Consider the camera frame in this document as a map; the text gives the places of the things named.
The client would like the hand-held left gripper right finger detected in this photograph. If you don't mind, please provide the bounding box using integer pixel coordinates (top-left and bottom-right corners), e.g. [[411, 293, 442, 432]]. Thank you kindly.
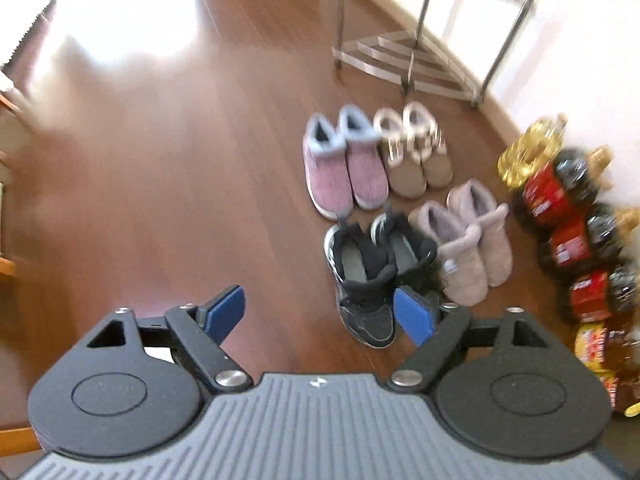
[[387, 286, 549, 394]]

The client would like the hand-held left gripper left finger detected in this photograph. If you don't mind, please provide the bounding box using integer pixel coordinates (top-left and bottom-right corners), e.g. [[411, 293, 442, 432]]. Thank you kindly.
[[87, 284, 253, 394]]

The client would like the black sneaker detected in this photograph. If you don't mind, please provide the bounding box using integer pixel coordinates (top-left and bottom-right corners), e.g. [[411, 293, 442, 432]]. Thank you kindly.
[[323, 222, 399, 349], [370, 212, 444, 307]]

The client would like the tan fleece-lined boot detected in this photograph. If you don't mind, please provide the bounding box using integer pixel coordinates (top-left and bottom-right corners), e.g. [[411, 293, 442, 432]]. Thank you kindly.
[[402, 101, 454, 190], [372, 108, 429, 199]]

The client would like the lilac grey fuzzy boot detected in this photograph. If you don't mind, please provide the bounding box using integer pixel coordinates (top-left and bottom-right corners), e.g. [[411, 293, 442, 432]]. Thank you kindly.
[[407, 201, 490, 307], [446, 180, 514, 289]]

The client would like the pink knit boot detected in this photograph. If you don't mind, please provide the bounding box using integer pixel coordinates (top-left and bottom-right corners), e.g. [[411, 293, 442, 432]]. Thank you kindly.
[[302, 112, 354, 221], [337, 105, 390, 210]]

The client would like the dark bottle with red label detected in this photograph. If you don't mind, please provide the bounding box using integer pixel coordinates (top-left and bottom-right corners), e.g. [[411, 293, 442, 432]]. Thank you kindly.
[[537, 205, 640, 282], [510, 147, 614, 232], [565, 265, 640, 324]]

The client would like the amber bottle with yellow label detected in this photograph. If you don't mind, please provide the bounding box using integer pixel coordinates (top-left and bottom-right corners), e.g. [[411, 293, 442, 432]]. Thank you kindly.
[[574, 322, 640, 417]]

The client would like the yellow cooking oil bottle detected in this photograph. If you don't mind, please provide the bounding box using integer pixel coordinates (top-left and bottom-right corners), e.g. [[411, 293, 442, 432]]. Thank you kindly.
[[497, 115, 569, 189]]

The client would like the wooden furniture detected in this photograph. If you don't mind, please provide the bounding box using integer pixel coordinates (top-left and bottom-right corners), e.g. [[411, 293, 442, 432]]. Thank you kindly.
[[0, 75, 26, 277]]

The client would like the metal corner rack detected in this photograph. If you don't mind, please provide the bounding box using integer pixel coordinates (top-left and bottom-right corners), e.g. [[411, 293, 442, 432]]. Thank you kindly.
[[332, 0, 557, 109]]

